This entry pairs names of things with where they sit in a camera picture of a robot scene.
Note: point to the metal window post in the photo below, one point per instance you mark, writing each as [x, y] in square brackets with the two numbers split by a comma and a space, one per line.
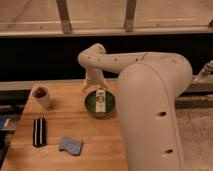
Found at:
[64, 16]
[129, 15]

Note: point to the left metal window post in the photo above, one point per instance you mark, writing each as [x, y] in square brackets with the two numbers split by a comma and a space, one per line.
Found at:
[64, 16]

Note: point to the blue sponge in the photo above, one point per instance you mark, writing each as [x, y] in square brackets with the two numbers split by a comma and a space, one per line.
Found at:
[71, 146]

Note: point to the white green carton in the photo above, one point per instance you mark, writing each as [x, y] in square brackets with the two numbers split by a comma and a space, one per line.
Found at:
[100, 101]

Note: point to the white cup with red contents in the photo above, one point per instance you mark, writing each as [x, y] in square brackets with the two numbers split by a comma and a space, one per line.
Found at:
[41, 94]

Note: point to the black white striped cloth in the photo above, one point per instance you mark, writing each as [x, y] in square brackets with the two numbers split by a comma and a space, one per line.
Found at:
[39, 132]

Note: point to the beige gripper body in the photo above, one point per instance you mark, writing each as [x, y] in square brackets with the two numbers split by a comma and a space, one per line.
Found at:
[95, 85]

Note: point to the dark clutter at left edge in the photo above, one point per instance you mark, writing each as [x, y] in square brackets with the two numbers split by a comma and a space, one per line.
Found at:
[9, 117]

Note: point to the right metal window post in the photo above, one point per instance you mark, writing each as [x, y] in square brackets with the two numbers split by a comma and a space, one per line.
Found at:
[129, 15]

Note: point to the green bowl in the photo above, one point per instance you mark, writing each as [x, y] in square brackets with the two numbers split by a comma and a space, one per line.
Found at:
[90, 104]

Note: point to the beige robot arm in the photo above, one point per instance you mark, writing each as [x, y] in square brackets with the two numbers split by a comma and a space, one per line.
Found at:
[147, 85]

